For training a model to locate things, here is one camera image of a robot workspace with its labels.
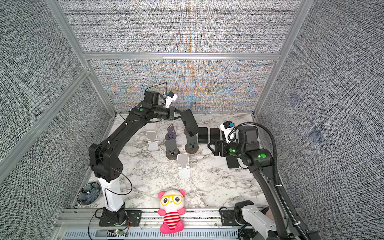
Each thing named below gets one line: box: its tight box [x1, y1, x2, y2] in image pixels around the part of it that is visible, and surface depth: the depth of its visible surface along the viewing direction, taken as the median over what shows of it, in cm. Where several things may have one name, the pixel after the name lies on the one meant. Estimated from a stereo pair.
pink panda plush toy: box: [158, 189, 187, 234], surface depth 73 cm
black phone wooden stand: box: [180, 109, 199, 137], surface depth 83 cm
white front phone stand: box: [177, 153, 191, 179], surface depth 87 cm
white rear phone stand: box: [146, 131, 159, 151], surface depth 100 cm
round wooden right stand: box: [185, 143, 199, 154], surface depth 99 cm
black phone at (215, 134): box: [210, 127, 221, 144], surface depth 109 cm
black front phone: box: [226, 155, 240, 169], surface depth 94 cm
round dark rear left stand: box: [165, 124, 177, 140], surface depth 103 cm
